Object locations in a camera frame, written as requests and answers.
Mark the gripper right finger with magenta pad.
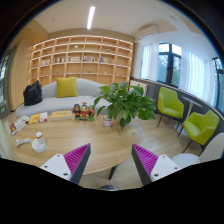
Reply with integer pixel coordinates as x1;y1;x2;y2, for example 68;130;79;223
132;144;180;185

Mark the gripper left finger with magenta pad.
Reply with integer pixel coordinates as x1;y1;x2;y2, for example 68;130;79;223
41;144;91;184

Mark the small white round table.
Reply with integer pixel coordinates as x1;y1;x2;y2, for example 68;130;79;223
174;96;202;136

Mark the yellow book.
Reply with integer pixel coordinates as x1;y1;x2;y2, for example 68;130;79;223
50;110;72;120

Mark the colourful figurine set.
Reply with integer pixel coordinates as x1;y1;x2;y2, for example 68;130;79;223
72;102;95;121

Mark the small white cup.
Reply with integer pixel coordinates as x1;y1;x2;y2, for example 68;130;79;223
103;115;112;127

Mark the yellow and white booklet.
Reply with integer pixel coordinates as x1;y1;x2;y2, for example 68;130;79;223
29;112;48;124

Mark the near green armchair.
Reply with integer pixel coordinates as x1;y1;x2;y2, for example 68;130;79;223
181;110;220;152

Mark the green armchair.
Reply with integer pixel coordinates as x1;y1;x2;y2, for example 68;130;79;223
181;110;220;152
157;87;184;119

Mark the white chair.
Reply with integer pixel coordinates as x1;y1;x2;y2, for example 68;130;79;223
171;133;224;168

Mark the far green armchair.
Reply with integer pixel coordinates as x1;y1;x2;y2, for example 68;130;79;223
157;87;184;119

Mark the red and white booklet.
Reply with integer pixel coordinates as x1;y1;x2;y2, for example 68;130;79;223
9;115;30;135

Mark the green potted plant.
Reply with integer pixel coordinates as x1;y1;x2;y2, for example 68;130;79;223
94;82;156;128

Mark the grey sofa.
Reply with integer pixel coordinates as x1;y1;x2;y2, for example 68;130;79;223
15;78;102;118

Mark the yellow cushion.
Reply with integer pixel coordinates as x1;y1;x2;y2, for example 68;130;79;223
56;77;78;98

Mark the black backpack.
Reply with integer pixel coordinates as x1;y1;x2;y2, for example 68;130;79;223
23;81;43;106

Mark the white curtain right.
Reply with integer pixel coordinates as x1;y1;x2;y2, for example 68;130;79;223
178;49;216;105

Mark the white curtain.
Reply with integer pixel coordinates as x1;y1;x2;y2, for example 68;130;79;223
140;42;159;81
178;49;216;105

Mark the white curtain left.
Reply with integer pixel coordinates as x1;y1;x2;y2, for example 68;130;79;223
140;42;159;81

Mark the wooden bookshelf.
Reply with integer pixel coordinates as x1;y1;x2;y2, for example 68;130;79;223
28;35;133;86

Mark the white air conditioner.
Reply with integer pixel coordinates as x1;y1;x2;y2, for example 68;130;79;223
138;25;158;39

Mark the ceiling strip light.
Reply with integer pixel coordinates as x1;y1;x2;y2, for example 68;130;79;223
87;6;96;30

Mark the white charger with cable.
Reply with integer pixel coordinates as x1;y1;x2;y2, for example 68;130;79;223
16;138;32;147

